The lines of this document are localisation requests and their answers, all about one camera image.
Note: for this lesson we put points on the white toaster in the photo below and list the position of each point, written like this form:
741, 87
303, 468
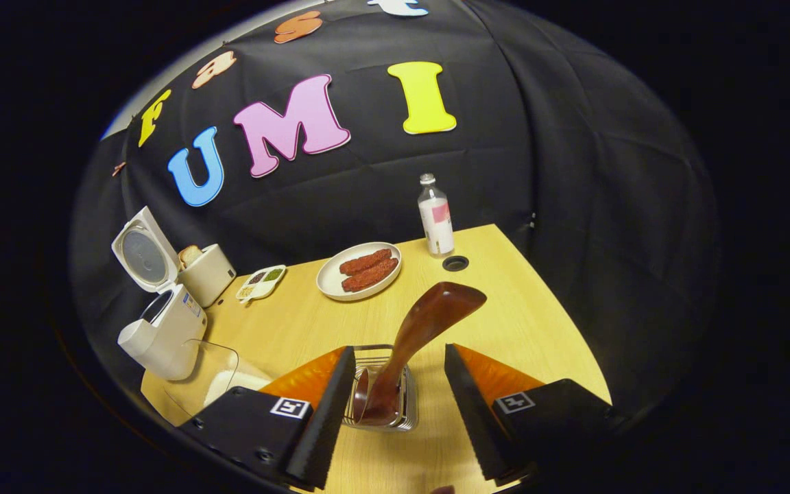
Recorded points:
210, 278

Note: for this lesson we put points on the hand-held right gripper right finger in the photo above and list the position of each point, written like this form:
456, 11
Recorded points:
474, 418

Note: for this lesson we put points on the toast bread slice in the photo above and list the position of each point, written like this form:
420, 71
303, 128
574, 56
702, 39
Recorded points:
189, 256

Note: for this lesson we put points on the copper cloth clip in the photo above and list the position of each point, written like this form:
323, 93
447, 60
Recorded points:
118, 169

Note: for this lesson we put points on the white divided condiment tray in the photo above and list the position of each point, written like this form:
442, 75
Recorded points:
261, 283

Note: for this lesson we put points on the brown wooden spoon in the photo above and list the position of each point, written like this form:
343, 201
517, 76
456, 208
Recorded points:
422, 322

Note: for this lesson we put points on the red sausage piece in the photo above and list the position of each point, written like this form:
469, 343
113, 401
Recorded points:
371, 275
366, 261

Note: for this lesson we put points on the white plate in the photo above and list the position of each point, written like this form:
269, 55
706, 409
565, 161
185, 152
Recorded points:
330, 278

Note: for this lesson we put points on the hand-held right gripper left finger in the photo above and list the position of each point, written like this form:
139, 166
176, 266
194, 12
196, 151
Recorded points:
319, 425

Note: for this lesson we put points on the black table grommet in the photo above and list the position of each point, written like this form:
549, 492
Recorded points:
455, 263

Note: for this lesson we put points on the clear rice container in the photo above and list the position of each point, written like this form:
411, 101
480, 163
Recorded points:
230, 387

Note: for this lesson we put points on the clear bottle with pink label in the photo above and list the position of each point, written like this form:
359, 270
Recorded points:
437, 226

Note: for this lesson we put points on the white rice cooker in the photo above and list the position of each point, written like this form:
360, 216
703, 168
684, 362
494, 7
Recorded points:
162, 336

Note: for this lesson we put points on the black backdrop cloth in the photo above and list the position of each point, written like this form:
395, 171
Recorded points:
573, 206

